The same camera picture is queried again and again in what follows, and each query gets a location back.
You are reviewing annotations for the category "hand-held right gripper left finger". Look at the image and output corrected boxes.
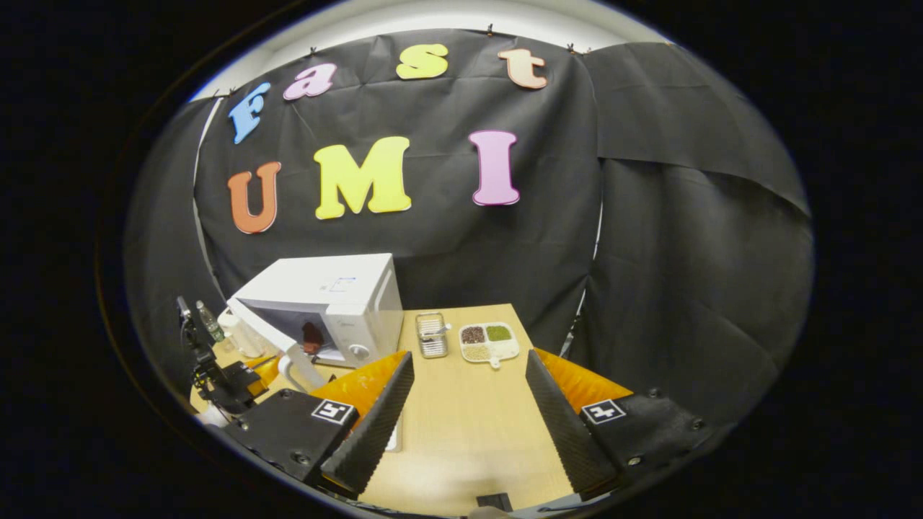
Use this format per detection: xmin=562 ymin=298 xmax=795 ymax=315
xmin=216 ymin=351 xmax=415 ymax=500

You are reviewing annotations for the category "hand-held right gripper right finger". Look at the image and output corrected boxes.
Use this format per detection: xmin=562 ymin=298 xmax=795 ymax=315
xmin=525 ymin=349 xmax=722 ymax=500

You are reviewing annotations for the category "white microwave oven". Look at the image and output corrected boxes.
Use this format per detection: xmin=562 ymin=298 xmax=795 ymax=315
xmin=226 ymin=253 xmax=405 ymax=394

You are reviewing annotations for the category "white kettle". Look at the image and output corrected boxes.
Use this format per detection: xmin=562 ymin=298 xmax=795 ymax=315
xmin=216 ymin=310 xmax=268 ymax=359

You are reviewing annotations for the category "clear plastic bottle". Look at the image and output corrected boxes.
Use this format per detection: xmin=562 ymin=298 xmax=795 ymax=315
xmin=195 ymin=300 xmax=226 ymax=344

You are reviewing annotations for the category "metal mesh basket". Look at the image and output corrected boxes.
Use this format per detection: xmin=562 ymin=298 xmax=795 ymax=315
xmin=416 ymin=312 xmax=452 ymax=359

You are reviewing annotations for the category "white divided grain dish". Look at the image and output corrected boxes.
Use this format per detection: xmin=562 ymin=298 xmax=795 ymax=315
xmin=459 ymin=321 xmax=521 ymax=370

